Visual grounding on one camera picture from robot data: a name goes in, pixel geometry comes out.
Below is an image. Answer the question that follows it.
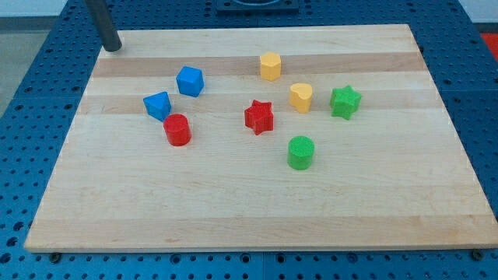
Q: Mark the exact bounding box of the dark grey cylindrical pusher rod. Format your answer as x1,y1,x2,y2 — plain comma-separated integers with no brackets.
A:
84,0,122,52

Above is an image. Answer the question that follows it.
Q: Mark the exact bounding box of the blue triangle block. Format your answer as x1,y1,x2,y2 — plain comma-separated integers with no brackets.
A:
143,91,171,122

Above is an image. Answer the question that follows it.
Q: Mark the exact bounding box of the light wooden board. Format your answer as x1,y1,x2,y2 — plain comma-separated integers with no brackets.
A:
24,24,497,253

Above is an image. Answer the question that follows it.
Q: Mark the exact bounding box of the blue cube block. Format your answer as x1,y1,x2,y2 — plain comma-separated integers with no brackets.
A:
176,66,204,97

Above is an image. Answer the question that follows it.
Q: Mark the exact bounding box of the red cylinder block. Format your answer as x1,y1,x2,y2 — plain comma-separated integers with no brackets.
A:
163,114,191,146

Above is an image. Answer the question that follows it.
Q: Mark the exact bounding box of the yellow hexagon block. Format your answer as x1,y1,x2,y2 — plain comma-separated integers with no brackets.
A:
260,52,282,81

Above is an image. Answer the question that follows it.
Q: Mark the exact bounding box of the red star block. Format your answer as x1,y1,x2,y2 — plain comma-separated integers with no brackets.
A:
244,100,274,135

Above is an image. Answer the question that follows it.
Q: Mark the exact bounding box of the yellow heart block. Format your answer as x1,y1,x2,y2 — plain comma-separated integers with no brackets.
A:
289,83,313,114

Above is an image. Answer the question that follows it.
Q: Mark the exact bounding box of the green cylinder block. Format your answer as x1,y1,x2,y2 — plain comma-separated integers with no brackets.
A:
287,135,315,170

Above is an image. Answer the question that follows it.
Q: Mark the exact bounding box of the green star block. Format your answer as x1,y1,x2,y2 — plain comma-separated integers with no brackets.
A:
329,85,362,120

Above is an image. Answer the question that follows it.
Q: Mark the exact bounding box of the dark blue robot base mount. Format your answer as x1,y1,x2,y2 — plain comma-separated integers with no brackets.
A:
212,0,299,13

